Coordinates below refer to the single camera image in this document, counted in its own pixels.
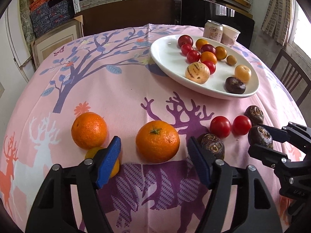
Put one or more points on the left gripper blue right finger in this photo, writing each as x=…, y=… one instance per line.
x=254, y=211

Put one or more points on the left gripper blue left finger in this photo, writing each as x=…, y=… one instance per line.
x=52, y=210

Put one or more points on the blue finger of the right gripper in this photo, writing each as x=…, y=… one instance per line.
x=277, y=134
x=267, y=156

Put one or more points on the red tomato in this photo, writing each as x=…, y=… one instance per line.
x=220, y=126
x=241, y=125
x=193, y=56
x=186, y=48
x=211, y=66

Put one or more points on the yellow-green small citrus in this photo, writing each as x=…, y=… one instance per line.
x=91, y=153

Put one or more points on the yellow smooth fruit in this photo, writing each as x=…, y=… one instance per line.
x=243, y=73

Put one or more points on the small olive kumquat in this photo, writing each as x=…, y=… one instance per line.
x=231, y=60

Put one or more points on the large orange front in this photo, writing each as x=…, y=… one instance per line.
x=221, y=53

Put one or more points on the striped pepino melon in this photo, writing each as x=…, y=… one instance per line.
x=197, y=72

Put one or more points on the small orange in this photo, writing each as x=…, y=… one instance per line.
x=208, y=56
x=200, y=43

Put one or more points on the dark red plum front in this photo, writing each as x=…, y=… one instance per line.
x=208, y=48

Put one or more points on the dark red plum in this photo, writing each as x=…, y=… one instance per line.
x=185, y=39
x=208, y=48

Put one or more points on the orange tangerine with stem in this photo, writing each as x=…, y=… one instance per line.
x=157, y=141

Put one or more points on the dark wooden chair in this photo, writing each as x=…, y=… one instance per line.
x=292, y=75

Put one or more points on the white oval plate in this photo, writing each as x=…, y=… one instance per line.
x=219, y=72

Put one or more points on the pink paper cup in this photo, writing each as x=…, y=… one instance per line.
x=229, y=35

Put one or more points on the checkered curtain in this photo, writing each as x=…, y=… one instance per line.
x=278, y=20

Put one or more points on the pink beverage can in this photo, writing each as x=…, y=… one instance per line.
x=213, y=30

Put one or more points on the pink deer print tablecloth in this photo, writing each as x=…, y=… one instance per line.
x=112, y=74

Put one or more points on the black monitor screen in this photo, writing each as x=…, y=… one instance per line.
x=198, y=12

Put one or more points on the framed picture leaning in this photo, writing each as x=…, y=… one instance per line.
x=49, y=43

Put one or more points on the blue patterned storage boxes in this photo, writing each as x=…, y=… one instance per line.
x=49, y=14

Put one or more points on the dark wooden cabinet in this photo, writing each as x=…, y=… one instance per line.
x=129, y=13

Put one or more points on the white board leaning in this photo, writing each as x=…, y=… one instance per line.
x=22, y=57

